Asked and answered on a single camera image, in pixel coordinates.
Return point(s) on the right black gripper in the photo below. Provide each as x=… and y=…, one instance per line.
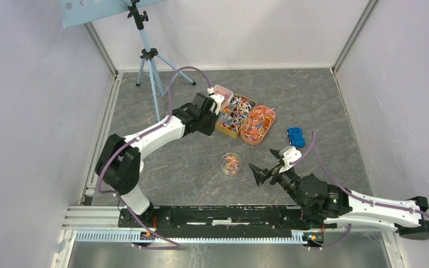
x=260, y=175

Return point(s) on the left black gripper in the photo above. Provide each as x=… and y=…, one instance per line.
x=209, y=130

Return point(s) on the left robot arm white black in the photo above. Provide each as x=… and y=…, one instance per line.
x=120, y=161

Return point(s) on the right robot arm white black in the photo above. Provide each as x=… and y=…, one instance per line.
x=324, y=204

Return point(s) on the white tin of gummies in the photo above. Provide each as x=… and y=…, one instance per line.
x=228, y=94

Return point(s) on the yellow tin of lollipops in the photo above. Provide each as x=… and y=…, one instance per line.
x=234, y=115

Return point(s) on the blue toy brick car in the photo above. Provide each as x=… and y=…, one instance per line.
x=296, y=139

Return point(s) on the pink tin of lollipops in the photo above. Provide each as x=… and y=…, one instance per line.
x=257, y=125

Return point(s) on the light blue tripod stand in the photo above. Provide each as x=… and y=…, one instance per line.
x=148, y=53

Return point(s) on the light blue perforated plate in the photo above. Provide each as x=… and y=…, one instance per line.
x=76, y=12

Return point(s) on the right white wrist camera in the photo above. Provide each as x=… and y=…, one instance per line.
x=288, y=155

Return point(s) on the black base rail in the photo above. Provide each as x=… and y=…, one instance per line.
x=229, y=221

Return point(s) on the white toothed cable duct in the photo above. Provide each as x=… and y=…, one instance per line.
x=296, y=238

